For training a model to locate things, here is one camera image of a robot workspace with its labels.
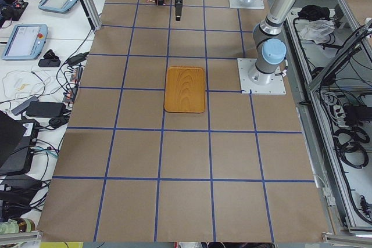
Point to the wooden tray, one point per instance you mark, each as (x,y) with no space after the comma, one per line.
(185,90)

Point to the blue teach pendant near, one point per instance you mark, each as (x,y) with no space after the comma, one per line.
(25,42)

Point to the black power adapter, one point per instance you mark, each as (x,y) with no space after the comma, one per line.
(45,109)

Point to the black laptop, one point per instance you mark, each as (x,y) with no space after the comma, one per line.
(18,137)

